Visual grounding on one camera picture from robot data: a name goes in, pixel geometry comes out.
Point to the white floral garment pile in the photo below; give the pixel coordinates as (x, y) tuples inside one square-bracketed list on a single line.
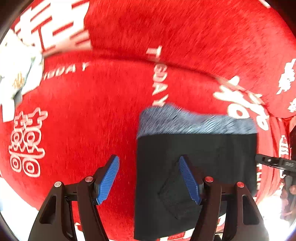
[(21, 71)]

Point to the person's right hand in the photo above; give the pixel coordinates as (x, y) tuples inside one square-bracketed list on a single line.
[(288, 204)]

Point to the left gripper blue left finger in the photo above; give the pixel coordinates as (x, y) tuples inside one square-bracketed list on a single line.
[(55, 218)]

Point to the black pants blue patterned trim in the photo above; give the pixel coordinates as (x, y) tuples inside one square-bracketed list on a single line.
[(196, 166)]

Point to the red wedding blanket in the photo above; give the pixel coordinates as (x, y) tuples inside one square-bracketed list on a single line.
[(89, 107)]

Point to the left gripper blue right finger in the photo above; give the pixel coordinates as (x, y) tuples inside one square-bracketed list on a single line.
[(243, 219)]

